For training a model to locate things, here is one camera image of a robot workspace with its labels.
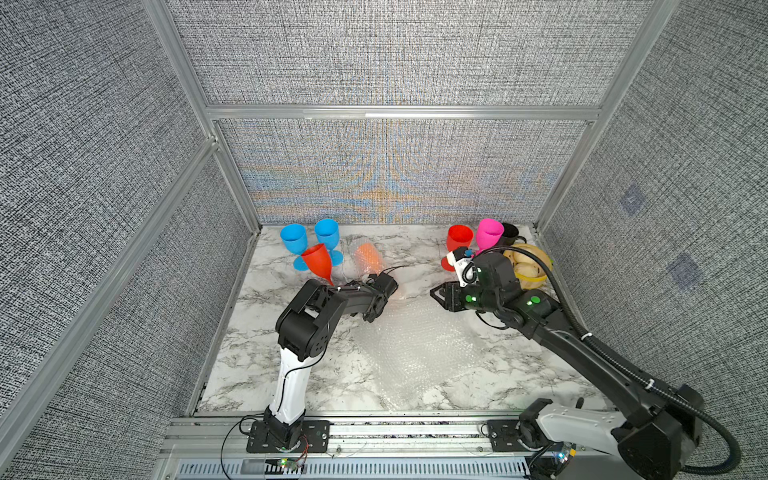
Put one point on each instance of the coral wine glass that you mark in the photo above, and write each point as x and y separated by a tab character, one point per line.
318	261

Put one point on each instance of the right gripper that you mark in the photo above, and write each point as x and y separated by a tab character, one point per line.
449	302

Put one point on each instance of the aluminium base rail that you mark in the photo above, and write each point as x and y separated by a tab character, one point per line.
371	445

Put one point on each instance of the yellow bamboo steamer basket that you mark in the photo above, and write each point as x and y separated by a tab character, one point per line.
516	257

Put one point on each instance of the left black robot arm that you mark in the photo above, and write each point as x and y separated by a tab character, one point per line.
306	326

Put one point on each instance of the pink wine glass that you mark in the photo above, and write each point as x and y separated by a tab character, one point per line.
488	234

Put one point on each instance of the bubble wrap sheet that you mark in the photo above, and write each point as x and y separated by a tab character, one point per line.
416	345

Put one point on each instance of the black mug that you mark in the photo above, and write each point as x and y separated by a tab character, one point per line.
509	235

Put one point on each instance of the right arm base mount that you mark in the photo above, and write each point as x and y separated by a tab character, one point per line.
510	433

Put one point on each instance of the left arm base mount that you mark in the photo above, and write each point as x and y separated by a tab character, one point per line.
271	436

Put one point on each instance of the aluminium frame crossbar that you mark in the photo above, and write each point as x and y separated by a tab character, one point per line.
348	112

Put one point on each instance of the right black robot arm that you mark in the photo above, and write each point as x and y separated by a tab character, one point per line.
657	430

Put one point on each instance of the red wine glass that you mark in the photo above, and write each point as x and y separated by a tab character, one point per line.
458	236

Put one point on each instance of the orange wine glass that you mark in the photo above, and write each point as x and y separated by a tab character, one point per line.
366	257

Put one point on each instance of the blue wine glass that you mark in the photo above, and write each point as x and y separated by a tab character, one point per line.
327	232
295	240

